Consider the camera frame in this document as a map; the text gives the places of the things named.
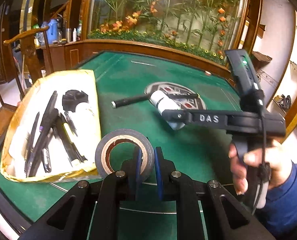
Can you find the black round plastic holder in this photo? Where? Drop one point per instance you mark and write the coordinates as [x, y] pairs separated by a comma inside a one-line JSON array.
[[72, 98]]

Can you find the black marker white label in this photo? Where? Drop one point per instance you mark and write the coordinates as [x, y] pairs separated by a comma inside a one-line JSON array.
[[50, 106]]

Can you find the white plastic medicine bottle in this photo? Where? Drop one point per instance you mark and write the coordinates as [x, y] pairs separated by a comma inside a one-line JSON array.
[[162, 101]]

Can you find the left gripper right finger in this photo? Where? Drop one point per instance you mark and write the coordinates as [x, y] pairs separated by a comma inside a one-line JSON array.
[[159, 172]]

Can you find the yellow cardboard box tray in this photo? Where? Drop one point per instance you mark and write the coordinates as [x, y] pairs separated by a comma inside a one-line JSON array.
[[72, 157]]

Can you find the blue sleeve right forearm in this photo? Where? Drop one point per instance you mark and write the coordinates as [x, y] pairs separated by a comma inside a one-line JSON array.
[[279, 216]]

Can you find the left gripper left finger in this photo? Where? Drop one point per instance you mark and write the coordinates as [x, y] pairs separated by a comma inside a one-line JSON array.
[[137, 175]]

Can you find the person right hand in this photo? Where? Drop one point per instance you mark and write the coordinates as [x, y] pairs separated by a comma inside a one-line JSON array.
[[280, 163]]

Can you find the round mahjong table control panel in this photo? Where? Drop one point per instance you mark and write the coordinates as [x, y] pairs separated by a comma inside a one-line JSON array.
[[171, 89]]

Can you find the flower mural wall panel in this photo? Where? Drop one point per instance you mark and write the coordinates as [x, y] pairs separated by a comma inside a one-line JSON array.
[[205, 28]]

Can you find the blue thermos jug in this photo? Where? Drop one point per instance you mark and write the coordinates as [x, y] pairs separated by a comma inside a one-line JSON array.
[[52, 32]]

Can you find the black marker purple band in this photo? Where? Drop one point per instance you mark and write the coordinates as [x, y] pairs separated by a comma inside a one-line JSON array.
[[36, 155]]

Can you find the far carved wooden chair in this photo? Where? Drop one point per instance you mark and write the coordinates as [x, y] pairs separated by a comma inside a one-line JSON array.
[[28, 50]]

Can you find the thin black pen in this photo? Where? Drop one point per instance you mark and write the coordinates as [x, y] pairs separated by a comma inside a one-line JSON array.
[[31, 137]]

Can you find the black electrical tape roll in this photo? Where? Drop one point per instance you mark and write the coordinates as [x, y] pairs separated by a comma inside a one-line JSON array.
[[119, 145]]

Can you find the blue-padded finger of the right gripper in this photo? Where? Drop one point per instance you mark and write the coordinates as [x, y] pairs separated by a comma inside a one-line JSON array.
[[175, 118]]

